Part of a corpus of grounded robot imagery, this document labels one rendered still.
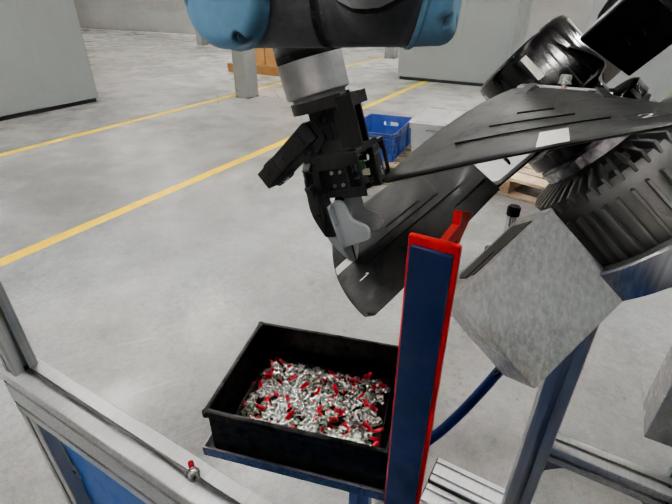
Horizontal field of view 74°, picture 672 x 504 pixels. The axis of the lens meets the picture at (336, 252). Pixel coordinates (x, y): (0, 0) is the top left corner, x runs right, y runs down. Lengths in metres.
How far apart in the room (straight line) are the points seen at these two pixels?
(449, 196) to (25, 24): 6.38
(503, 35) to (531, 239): 7.20
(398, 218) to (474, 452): 1.16
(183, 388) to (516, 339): 1.48
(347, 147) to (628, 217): 0.31
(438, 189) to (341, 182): 0.13
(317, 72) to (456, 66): 7.39
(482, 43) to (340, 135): 7.26
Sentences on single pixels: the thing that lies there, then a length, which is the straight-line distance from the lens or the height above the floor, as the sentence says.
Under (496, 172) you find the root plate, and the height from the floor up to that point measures 1.10.
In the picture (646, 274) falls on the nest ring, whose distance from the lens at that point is 0.55.
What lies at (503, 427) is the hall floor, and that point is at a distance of 1.74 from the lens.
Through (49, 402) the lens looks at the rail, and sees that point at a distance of 0.67.
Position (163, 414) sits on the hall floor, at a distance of 1.78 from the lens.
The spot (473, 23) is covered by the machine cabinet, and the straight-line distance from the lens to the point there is 7.78.
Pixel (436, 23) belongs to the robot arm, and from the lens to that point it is 0.38.
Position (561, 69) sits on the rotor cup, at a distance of 0.58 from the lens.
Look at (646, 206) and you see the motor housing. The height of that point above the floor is 1.10.
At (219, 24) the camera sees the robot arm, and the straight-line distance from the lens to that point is 0.41.
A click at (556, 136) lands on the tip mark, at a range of 0.29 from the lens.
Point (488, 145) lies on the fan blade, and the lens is 0.31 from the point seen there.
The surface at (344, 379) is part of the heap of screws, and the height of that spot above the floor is 0.83.
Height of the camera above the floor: 1.29
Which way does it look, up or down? 30 degrees down
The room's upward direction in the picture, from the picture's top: straight up
